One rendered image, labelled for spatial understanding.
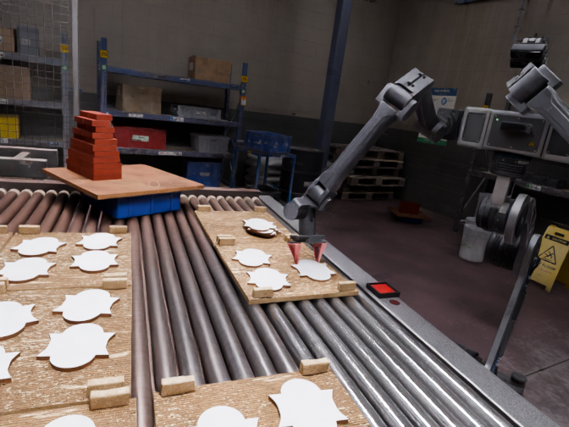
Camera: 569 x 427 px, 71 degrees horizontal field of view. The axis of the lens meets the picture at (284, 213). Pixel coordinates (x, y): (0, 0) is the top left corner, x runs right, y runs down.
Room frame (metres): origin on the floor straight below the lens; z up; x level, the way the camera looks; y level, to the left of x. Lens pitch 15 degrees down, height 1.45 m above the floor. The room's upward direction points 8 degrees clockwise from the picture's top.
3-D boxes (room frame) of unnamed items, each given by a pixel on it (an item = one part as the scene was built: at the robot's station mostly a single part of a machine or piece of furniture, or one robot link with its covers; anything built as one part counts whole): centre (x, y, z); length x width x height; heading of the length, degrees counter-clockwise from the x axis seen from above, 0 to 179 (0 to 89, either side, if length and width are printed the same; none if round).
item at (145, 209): (1.70, 0.68, 0.97); 0.31 x 0.31 x 0.10; 53
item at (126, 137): (5.29, 2.07, 0.78); 0.66 x 0.45 x 0.28; 120
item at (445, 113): (1.63, -0.58, 1.45); 0.09 x 0.08 x 0.12; 50
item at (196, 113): (5.64, 1.40, 1.16); 0.60 x 0.40 x 0.15; 123
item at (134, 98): (5.32, 2.08, 1.26); 0.49 x 0.38 x 0.34; 127
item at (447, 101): (6.81, -2.27, 1.55); 0.61 x 0.02 x 0.91; 30
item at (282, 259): (1.22, -0.01, 0.93); 0.41 x 0.35 x 0.02; 25
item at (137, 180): (1.75, 0.73, 1.03); 0.50 x 0.50 x 0.02; 53
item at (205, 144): (5.76, 1.21, 0.76); 0.50 x 0.36 x 0.24; 126
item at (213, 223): (1.59, 0.16, 0.93); 0.41 x 0.35 x 0.02; 24
